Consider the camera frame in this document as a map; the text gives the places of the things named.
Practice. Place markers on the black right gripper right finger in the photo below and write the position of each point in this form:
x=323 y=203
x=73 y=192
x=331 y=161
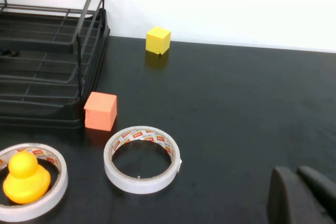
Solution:
x=321 y=187

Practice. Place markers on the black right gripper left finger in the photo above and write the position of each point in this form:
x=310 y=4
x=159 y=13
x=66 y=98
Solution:
x=291 y=203

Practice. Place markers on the white double-sided tape roll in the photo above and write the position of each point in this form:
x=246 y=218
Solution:
x=141 y=186
x=53 y=201

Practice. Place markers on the orange foam cube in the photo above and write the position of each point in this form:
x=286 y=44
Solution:
x=101 y=113

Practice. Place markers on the yellow foam cube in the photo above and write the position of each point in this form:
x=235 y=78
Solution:
x=157 y=41

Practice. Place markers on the yellow rubber duck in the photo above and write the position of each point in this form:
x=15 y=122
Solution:
x=26 y=182

